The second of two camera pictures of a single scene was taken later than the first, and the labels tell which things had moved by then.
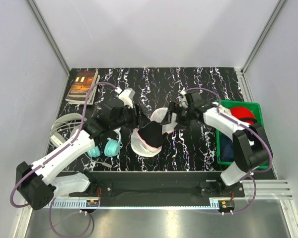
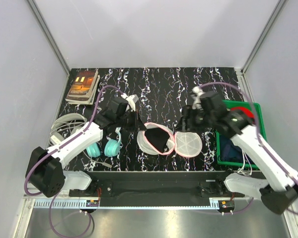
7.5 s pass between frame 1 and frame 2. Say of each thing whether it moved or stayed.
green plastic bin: stayed
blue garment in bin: stayed
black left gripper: stayed
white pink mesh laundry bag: moved
